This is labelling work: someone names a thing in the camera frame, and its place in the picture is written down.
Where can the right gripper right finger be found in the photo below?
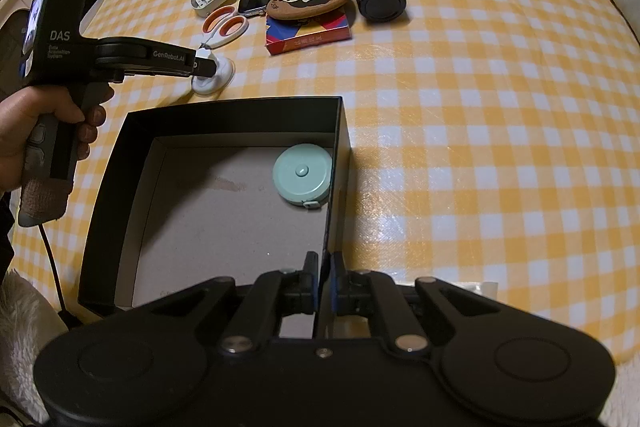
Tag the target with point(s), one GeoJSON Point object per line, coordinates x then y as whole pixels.
{"type": "Point", "coordinates": [377, 298]}

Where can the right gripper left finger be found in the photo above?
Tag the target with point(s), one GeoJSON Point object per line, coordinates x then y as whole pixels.
{"type": "Point", "coordinates": [264, 305]}

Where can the mint green tape measure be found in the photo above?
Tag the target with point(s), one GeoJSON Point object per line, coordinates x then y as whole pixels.
{"type": "Point", "coordinates": [302, 175]}

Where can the black cardboard box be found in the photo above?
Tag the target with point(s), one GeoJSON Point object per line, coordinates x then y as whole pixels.
{"type": "Point", "coordinates": [188, 195]}

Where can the orange white scissors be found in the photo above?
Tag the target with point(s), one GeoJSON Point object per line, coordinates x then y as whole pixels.
{"type": "Point", "coordinates": [222, 26]}

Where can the white knob suction base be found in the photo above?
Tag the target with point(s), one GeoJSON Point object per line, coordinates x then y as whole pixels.
{"type": "Point", "coordinates": [211, 73]}

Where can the red blue card box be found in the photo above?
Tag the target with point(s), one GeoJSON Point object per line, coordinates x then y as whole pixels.
{"type": "Point", "coordinates": [283, 36]}

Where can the person's left hand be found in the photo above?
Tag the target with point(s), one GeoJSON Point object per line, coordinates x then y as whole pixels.
{"type": "Point", "coordinates": [19, 115]}

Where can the white fluffy rug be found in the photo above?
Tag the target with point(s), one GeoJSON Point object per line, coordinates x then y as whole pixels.
{"type": "Point", "coordinates": [28, 323]}

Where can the yellow checkered blanket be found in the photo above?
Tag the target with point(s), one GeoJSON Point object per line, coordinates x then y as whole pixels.
{"type": "Point", "coordinates": [494, 140]}

